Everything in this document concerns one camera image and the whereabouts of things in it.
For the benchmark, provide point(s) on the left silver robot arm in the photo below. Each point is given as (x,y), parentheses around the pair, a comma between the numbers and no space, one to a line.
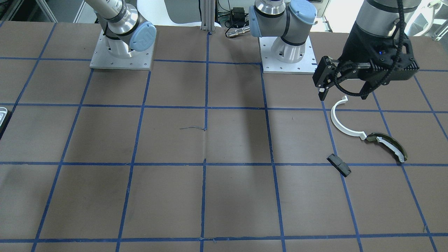
(292,22)

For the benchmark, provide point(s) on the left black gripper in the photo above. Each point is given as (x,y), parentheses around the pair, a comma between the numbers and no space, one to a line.
(360,48)

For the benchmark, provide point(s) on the aluminium frame post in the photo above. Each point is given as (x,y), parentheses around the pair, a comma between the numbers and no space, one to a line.
(207,12)

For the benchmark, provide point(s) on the ribbed metal tray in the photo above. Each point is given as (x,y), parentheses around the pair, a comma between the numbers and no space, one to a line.
(4,114)

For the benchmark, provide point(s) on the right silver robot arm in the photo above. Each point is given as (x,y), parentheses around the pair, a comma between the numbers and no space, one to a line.
(126,31)

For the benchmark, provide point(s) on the small black plastic block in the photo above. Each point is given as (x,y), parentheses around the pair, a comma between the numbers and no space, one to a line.
(339,164)

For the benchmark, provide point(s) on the silver cylindrical connector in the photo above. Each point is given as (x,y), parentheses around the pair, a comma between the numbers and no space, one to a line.
(237,32)

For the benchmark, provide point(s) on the olive curved brake shoe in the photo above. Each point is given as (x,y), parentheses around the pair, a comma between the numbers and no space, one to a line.
(391,143)

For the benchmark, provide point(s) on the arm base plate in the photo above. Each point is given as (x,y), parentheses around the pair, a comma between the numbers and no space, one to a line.
(279,57)
(122,59)

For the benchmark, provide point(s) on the white curved plastic bracket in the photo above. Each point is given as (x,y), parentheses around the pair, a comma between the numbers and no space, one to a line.
(341,124)

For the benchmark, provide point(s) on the black power adapter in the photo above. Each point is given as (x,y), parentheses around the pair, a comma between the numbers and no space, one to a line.
(237,14)

